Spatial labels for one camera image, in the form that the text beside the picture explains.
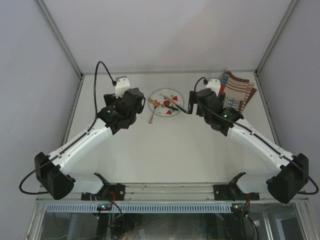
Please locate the grey slotted cable duct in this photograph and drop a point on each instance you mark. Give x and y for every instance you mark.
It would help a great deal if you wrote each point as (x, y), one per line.
(139, 208)

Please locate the pink handled spoon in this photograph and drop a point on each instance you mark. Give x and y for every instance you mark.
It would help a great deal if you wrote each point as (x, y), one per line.
(150, 121)

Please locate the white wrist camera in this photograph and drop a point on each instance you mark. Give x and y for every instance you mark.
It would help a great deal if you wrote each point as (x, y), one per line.
(214, 85)
(122, 85)

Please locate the striped patchwork placemat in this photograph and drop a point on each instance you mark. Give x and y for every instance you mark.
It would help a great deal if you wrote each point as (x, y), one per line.
(237, 91)

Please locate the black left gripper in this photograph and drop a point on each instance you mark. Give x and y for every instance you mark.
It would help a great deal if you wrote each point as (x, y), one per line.
(109, 98)

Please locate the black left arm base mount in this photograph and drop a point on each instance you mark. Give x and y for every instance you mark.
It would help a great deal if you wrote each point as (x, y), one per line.
(107, 191)

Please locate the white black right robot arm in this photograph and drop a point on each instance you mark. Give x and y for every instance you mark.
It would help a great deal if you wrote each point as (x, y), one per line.
(289, 173)

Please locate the aluminium front rail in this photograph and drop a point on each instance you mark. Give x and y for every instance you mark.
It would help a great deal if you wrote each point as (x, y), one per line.
(171, 193)

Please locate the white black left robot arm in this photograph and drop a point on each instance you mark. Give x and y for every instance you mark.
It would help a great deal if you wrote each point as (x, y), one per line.
(54, 171)

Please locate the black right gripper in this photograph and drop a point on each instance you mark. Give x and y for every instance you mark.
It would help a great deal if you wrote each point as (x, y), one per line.
(192, 101)

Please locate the white watermelon pattern plate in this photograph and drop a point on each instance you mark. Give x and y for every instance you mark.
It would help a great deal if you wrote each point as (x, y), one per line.
(158, 96)

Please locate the gold knife green handle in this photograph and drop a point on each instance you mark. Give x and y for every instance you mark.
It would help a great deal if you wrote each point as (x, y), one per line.
(169, 103)

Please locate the gold fork green handle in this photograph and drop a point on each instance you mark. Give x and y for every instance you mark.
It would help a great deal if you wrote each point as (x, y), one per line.
(156, 103)

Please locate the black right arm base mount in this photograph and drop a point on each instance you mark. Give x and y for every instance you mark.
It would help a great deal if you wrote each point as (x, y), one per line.
(225, 191)

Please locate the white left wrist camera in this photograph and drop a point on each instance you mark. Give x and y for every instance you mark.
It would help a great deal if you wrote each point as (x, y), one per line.
(122, 85)

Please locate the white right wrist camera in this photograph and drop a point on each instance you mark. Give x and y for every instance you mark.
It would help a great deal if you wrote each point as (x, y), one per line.
(214, 85)

